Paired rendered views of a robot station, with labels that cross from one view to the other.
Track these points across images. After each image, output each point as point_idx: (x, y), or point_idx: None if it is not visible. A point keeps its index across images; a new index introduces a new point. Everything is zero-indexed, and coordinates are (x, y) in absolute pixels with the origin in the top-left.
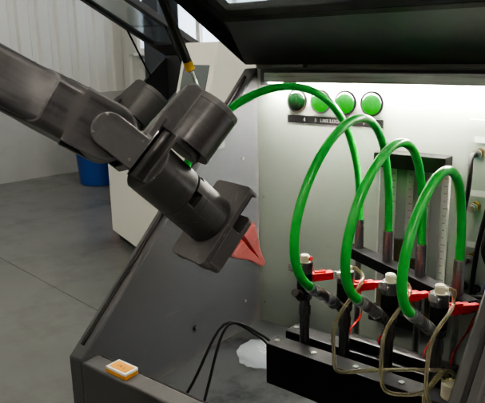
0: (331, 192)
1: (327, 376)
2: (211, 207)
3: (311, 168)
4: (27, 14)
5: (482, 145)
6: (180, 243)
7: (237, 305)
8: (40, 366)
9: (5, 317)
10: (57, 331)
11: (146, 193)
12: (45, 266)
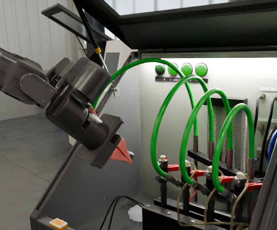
0: (180, 120)
1: (176, 227)
2: (96, 129)
3: (162, 106)
4: (23, 28)
5: (263, 91)
6: (81, 151)
7: (129, 185)
8: (26, 219)
9: (8, 191)
10: (36, 199)
11: (55, 121)
12: (32, 163)
